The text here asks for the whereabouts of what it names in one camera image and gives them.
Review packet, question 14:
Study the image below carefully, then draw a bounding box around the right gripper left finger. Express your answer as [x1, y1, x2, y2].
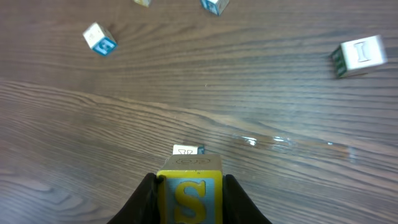
[107, 173, 159, 224]

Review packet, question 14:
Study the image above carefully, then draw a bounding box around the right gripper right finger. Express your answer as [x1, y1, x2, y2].
[223, 174, 272, 224]

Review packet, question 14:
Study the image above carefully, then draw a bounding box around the yellow wooden block S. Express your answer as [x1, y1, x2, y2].
[157, 154, 223, 224]

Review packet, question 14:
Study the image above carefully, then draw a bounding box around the wooden block yellow side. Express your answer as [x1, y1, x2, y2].
[133, 0, 152, 7]

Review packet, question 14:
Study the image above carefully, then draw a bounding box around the wooden block blue five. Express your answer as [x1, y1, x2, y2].
[83, 22, 118, 56]

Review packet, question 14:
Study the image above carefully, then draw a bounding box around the wooden block green letter I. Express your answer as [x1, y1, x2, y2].
[330, 35, 388, 78]

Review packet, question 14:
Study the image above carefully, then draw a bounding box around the wooden block blue P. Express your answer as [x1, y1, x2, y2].
[200, 0, 229, 16]

